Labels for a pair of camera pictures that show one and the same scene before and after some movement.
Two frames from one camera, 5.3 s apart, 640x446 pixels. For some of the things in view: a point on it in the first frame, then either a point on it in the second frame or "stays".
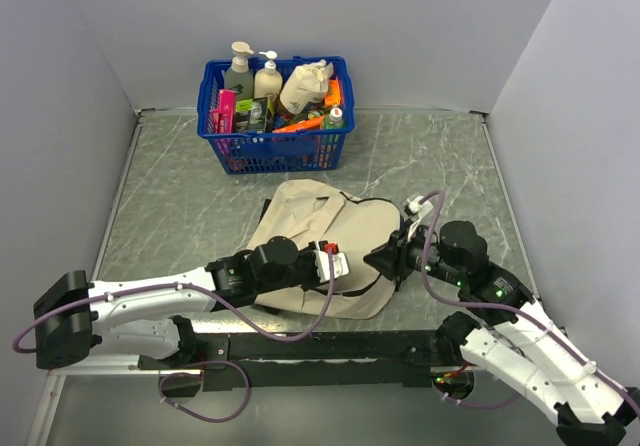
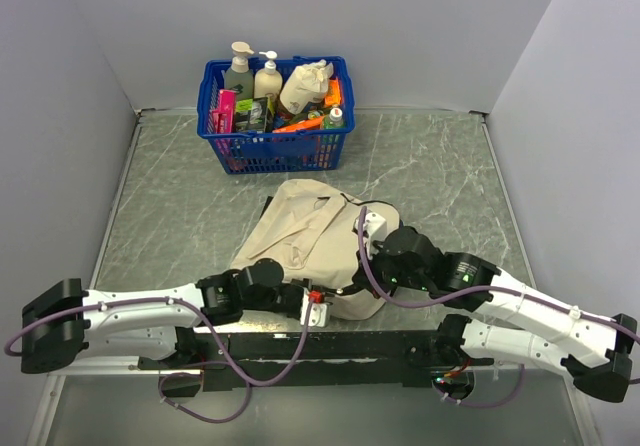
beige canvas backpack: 317,213 stays
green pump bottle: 239,78 stays
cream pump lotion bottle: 268,80 stays
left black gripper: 309,251 → 301,283
